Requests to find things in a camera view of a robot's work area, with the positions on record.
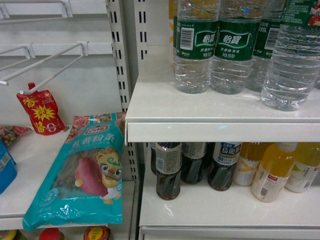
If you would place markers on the perforated white upright post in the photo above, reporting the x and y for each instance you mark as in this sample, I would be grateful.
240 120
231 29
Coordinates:
119 46

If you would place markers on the red sauce pouch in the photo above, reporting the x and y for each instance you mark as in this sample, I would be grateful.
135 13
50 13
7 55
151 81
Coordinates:
42 110

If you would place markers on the red gold lid jar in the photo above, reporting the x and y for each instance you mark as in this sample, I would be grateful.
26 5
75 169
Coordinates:
100 232

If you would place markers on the teal sweet potato noodle bag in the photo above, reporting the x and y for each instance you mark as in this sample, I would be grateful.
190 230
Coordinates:
84 183

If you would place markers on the oolong tea bottle blue label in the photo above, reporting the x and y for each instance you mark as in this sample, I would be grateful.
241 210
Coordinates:
224 160

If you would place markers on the yellow drink bottle front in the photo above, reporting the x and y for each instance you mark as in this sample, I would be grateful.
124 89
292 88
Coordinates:
274 170

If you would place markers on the shelf water bottle left barcode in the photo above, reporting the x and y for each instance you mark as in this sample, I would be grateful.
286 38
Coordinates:
196 37

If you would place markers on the dark tea bottle middle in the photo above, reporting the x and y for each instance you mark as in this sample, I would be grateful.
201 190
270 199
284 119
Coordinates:
193 154

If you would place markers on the shelf water bottle barcode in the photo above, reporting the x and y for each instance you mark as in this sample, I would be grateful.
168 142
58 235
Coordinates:
265 43
196 37

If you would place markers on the dark tea bottle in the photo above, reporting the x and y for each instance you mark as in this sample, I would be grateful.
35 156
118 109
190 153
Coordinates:
168 166
193 154

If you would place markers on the yellow drink bottle white label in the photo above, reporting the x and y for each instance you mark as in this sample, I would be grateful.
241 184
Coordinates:
249 159

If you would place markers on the blue package left edge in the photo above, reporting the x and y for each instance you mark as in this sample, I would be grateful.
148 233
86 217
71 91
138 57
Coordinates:
8 170

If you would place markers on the shelf water bottle centre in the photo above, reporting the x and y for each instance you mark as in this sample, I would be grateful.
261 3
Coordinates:
238 25

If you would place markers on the white shelf with water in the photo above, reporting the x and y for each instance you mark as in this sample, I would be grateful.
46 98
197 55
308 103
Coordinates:
158 112

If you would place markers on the floral snack bag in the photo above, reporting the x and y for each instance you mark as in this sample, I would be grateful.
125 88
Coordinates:
9 133

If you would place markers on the water bottle green label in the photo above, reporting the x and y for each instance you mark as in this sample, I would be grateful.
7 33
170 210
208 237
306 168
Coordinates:
295 63

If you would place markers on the shelf water bottle right barcode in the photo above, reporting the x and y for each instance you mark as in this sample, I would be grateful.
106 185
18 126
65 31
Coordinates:
265 43

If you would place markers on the dark tea bottle front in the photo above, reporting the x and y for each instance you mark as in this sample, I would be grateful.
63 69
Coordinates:
168 166

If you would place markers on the yellow drink bottle right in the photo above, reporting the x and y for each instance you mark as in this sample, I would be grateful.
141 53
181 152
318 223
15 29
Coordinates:
306 167

